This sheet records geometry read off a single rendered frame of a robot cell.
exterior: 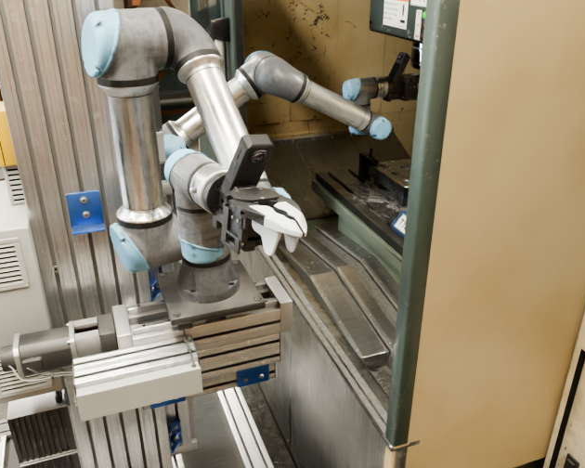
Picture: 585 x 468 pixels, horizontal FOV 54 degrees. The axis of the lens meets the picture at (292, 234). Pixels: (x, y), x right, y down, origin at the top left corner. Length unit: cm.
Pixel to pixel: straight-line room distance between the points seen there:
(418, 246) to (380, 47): 228
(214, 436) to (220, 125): 137
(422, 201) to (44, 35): 83
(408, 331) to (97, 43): 78
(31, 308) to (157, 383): 37
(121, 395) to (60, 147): 56
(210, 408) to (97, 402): 104
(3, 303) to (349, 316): 101
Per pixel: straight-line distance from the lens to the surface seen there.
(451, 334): 124
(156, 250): 126
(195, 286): 138
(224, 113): 112
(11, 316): 152
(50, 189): 142
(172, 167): 99
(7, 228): 142
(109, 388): 132
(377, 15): 215
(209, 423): 227
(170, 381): 133
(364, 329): 186
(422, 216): 105
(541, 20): 108
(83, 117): 137
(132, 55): 114
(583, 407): 156
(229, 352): 148
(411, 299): 113
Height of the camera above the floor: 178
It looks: 26 degrees down
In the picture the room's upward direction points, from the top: straight up
